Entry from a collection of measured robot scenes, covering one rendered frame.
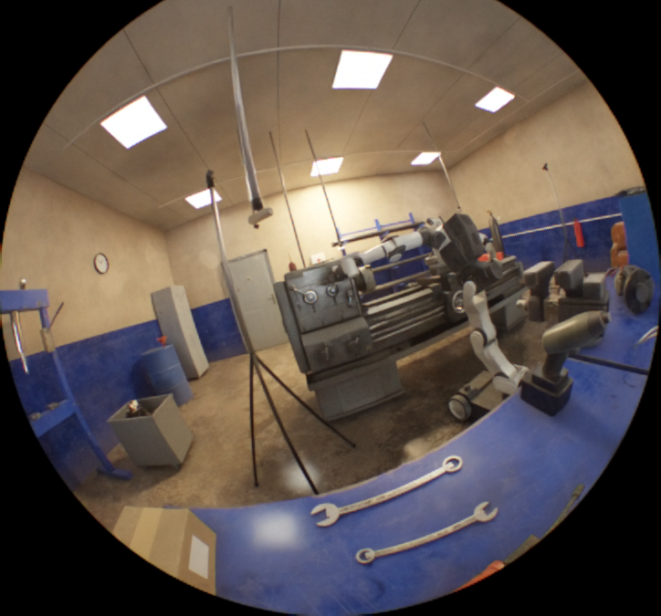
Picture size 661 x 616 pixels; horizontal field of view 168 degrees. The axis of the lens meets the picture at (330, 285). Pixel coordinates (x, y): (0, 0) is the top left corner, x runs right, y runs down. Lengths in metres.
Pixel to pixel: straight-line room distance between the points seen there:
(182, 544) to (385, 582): 0.27
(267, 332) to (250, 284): 1.13
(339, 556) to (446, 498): 0.19
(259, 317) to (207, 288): 1.39
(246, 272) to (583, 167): 7.37
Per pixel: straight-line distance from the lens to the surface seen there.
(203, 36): 2.38
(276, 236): 5.14
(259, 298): 5.03
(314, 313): 1.77
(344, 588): 0.40
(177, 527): 0.44
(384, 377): 2.06
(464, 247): 1.45
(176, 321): 4.56
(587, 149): 5.40
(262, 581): 0.44
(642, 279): 1.03
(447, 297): 2.12
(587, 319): 0.44
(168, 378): 3.62
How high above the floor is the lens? 1.24
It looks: 3 degrees down
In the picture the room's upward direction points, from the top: 16 degrees counter-clockwise
